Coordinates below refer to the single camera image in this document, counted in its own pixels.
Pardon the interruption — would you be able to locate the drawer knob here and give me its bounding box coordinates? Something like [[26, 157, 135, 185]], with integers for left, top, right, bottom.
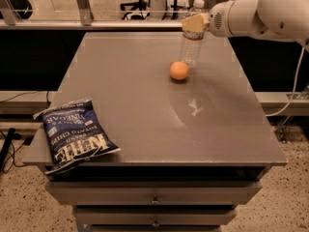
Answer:
[[151, 195, 160, 205], [152, 219, 160, 227]]

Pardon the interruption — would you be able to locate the metal railing frame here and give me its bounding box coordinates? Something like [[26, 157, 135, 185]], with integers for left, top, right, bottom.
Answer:
[[1, 0, 193, 30]]

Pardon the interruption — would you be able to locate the clear plastic water bottle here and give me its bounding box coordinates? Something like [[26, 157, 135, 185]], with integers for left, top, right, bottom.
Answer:
[[180, 0, 205, 69]]

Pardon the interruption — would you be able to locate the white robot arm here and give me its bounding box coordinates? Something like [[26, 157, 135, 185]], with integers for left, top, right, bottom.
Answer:
[[182, 0, 309, 51]]

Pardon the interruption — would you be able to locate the black office chair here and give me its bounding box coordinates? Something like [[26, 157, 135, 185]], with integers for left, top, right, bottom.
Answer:
[[118, 0, 153, 20]]

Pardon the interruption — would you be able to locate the upper drawer knob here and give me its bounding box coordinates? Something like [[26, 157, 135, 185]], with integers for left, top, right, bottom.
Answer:
[[151, 195, 160, 205]]

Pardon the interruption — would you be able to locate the black floor cable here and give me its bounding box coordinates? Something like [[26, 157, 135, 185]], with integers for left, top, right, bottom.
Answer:
[[0, 128, 33, 175]]

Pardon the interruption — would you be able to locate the grey drawer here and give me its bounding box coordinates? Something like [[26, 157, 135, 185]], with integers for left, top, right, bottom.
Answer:
[[73, 207, 237, 226], [45, 182, 262, 206]]

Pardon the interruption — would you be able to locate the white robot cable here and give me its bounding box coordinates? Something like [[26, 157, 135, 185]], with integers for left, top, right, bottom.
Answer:
[[265, 46, 306, 118]]

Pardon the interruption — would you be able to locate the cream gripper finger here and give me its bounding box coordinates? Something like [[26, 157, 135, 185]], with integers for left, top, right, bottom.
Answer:
[[182, 13, 210, 33]]

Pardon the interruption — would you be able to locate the orange fruit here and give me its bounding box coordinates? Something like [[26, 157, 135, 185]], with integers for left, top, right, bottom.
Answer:
[[170, 62, 189, 80]]

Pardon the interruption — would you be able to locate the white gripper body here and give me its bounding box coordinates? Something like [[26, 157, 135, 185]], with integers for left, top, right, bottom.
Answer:
[[209, 0, 261, 38]]

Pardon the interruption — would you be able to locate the blue kettle chips bag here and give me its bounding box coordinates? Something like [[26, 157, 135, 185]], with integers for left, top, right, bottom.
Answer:
[[33, 98, 121, 176]]

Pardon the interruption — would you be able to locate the lower grey drawer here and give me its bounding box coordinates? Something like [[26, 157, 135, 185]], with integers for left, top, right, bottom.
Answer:
[[73, 207, 237, 226]]

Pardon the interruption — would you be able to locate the lower drawer knob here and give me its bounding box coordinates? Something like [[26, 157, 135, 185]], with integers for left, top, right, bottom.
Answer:
[[152, 219, 160, 227]]

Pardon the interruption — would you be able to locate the upper grey drawer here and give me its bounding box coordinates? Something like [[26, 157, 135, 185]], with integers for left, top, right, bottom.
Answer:
[[45, 182, 262, 206]]

